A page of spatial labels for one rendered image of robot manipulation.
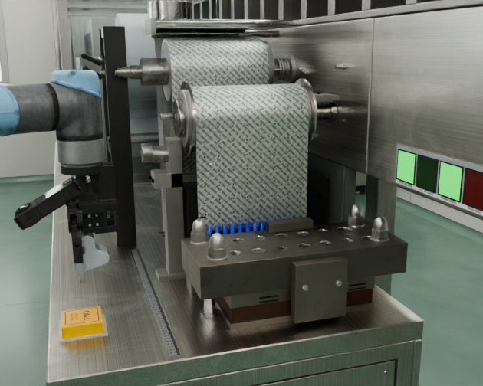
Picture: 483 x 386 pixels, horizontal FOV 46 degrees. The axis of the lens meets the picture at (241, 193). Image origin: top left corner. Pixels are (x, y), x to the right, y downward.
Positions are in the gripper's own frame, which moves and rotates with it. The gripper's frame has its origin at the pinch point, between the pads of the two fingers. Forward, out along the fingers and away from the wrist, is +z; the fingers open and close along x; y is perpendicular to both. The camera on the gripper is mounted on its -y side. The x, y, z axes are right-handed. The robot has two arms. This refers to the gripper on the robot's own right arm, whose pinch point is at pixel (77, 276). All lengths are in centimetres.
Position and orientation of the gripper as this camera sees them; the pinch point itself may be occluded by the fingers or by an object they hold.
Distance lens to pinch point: 105.2
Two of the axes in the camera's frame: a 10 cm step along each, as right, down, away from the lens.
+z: 0.1, 9.7, 2.4
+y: 9.6, -0.8, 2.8
